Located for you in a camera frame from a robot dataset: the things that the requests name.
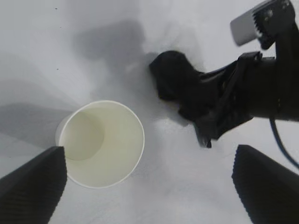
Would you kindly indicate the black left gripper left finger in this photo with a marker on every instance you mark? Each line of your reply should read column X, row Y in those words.
column 32, row 189

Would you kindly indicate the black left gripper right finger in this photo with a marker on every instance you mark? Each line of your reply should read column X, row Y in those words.
column 268, row 189

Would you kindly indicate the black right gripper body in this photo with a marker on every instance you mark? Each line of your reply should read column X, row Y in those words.
column 268, row 88

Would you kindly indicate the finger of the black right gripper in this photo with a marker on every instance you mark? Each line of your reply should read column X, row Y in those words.
column 206, row 130
column 222, row 74

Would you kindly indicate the white paper cup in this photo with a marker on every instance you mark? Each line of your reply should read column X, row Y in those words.
column 107, row 149

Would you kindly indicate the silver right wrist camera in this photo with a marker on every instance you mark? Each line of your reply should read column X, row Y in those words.
column 243, row 30

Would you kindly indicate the black right camera bracket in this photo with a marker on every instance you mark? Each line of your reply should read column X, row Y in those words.
column 285, row 28

